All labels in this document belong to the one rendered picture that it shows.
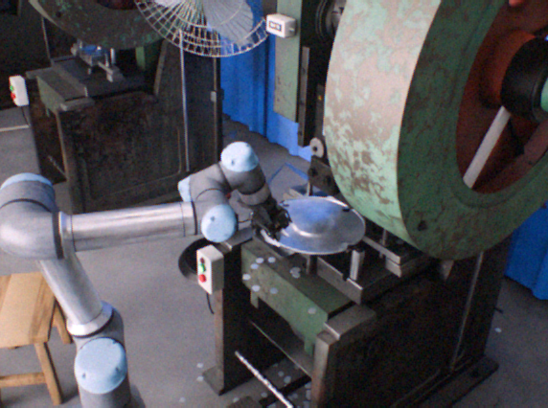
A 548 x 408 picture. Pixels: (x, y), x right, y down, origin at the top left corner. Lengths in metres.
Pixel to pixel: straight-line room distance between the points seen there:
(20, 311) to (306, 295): 1.01
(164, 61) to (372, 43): 2.11
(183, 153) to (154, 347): 1.21
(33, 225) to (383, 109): 0.70
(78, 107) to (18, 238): 1.71
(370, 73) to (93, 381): 0.92
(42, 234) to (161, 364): 1.25
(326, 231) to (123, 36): 1.38
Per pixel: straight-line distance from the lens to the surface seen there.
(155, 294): 2.72
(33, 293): 2.31
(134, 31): 2.73
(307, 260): 1.74
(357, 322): 1.65
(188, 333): 2.53
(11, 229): 1.30
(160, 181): 3.31
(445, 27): 1.02
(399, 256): 1.71
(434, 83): 1.05
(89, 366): 1.51
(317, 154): 1.69
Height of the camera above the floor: 1.74
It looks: 32 degrees down
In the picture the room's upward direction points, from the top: 2 degrees clockwise
